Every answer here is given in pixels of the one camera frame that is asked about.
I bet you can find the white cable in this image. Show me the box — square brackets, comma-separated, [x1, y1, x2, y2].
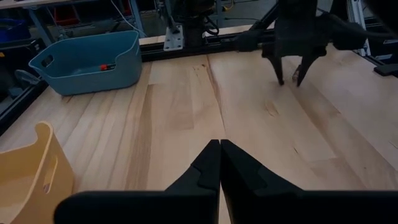
[110, 0, 147, 39]

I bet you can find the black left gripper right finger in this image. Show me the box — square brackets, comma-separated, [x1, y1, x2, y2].
[221, 139, 398, 224]

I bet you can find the white mounting bracket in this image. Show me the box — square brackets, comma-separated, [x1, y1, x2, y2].
[162, 24, 185, 52]

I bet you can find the yellow plastic bin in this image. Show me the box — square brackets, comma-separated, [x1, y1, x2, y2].
[0, 121, 75, 224]

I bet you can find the silver aluminium frame post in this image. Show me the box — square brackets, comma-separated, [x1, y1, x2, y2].
[346, 0, 373, 57]

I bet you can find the black mesh-front cabinet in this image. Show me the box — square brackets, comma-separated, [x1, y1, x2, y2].
[0, 39, 44, 94]

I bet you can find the black base column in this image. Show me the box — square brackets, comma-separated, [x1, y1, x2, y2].
[182, 0, 208, 48]

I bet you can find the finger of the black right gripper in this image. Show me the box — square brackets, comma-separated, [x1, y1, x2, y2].
[296, 55, 317, 87]
[267, 57, 285, 86]

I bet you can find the blue crate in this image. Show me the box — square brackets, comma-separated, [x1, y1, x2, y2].
[0, 18, 32, 44]

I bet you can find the blue plastic bin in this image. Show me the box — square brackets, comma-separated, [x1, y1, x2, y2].
[28, 30, 143, 96]

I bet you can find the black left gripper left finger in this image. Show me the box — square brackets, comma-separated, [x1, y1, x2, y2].
[54, 139, 221, 224]

